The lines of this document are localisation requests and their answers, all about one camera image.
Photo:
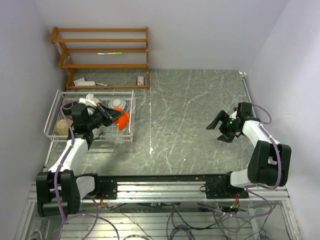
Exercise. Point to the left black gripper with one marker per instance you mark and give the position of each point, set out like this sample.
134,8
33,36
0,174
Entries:
109,114

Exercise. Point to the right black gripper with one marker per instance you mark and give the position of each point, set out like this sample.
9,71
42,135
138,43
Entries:
224,117

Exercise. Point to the blue floral bowl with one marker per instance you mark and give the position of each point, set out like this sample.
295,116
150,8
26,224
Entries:
118,103

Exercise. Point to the orange bowl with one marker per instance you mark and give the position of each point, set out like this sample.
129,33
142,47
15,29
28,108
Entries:
122,121

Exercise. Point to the brown patterned bowl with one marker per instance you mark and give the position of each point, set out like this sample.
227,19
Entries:
66,109

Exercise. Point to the black bowl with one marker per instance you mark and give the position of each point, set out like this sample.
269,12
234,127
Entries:
61,128

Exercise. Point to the plain white bowl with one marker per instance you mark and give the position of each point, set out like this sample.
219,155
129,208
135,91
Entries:
97,131

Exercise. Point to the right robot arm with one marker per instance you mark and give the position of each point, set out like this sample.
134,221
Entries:
268,166

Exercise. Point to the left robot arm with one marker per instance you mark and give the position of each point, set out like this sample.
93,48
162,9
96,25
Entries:
59,190

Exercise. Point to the wooden shelf rack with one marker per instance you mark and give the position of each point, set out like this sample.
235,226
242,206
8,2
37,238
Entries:
66,61

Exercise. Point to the white box under shelf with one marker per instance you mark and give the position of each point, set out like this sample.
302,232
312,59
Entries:
82,82

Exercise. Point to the red white small box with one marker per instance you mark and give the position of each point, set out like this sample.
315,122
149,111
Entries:
140,81

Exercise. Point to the green white pen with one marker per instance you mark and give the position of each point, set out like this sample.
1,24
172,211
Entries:
109,53

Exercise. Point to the white wire dish rack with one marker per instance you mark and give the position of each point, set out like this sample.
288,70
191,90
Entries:
111,133

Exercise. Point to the aluminium mounting rail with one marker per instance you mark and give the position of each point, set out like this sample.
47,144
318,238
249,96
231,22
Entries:
150,192

